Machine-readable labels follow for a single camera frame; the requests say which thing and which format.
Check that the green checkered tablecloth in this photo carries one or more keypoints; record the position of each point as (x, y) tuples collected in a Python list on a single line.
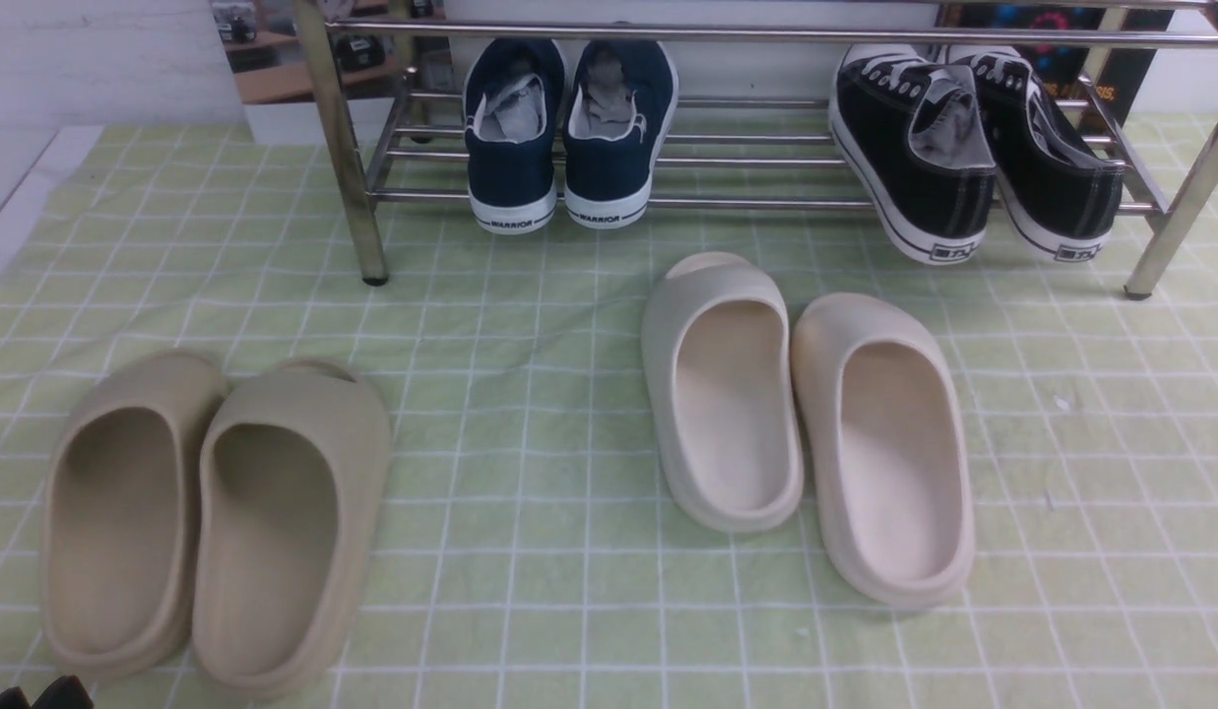
[(528, 553)]

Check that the navy blue sneaker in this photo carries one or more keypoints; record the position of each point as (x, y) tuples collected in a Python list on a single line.
[(623, 107), (512, 101)]

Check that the left tan foam slide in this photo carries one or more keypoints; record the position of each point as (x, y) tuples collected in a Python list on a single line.
[(123, 513)]

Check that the right cream foam slide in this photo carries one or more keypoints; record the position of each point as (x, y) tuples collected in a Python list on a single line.
[(894, 500)]

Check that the black canvas sneaker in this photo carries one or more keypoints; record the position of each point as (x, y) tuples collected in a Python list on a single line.
[(1060, 197), (912, 131)]

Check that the mirror panel with reflection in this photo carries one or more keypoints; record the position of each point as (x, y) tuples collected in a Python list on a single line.
[(260, 40)]

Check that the right navy blue sneaker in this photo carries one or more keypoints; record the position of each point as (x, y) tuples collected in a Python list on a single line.
[(623, 107)]

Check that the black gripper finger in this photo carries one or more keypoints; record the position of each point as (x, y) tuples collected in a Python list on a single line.
[(67, 692)]

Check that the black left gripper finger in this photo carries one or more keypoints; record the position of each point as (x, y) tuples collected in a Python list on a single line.
[(13, 698)]

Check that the black image processing book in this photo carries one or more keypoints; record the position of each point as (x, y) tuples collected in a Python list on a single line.
[(1117, 73)]

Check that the cream foam slide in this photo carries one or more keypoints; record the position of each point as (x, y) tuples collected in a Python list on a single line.
[(894, 500), (715, 340)]

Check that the right tan foam slide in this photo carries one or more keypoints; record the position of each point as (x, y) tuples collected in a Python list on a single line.
[(293, 471)]

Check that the left cream foam slide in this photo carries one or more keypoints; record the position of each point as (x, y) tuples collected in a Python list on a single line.
[(715, 340)]

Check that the left navy blue sneaker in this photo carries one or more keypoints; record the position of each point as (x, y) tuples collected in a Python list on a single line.
[(512, 101)]

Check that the tan foam slide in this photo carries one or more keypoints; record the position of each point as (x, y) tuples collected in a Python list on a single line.
[(293, 471), (123, 513)]

